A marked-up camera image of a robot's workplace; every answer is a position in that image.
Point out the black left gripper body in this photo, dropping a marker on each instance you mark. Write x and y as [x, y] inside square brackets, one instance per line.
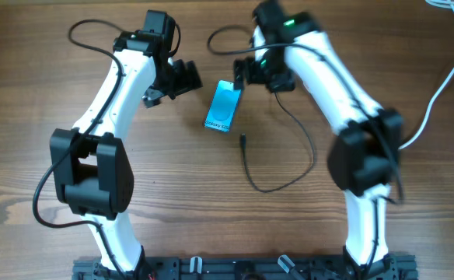
[175, 81]

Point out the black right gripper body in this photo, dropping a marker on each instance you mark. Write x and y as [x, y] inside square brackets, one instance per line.
[273, 72]

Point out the cyan Galaxy smartphone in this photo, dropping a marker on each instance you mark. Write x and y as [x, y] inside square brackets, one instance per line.
[223, 107]

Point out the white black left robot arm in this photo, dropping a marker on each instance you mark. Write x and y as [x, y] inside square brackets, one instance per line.
[89, 164]

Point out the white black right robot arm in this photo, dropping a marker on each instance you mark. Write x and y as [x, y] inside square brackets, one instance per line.
[364, 158]

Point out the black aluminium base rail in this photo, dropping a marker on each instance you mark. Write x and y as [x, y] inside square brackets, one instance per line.
[392, 267]

